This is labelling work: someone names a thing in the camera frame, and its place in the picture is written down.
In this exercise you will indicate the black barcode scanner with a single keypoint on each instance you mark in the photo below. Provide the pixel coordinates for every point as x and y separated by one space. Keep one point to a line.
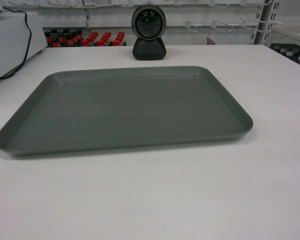
149 23

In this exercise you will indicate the grey rectangular serving tray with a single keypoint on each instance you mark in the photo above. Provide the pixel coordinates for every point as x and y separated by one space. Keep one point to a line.
103 109

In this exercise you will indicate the white cash register box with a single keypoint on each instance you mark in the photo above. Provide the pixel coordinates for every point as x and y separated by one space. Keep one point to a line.
21 37

